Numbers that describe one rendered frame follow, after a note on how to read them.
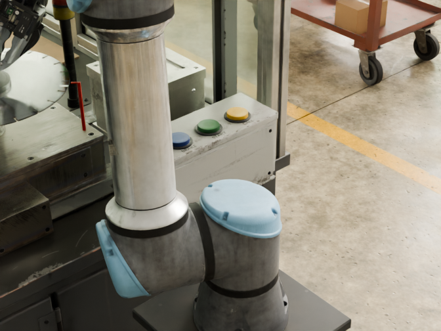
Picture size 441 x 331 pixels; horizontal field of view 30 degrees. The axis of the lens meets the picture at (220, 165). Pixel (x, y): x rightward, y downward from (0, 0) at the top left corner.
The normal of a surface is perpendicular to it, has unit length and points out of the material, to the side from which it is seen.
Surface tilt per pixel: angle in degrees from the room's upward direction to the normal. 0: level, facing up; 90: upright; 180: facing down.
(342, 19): 90
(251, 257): 90
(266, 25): 90
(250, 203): 7
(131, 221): 41
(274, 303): 73
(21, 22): 78
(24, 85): 0
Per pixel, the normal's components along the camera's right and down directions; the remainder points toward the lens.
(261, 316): 0.41, 0.21
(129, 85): -0.07, 0.46
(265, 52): -0.76, 0.36
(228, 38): 0.65, 0.40
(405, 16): -0.01, -0.84
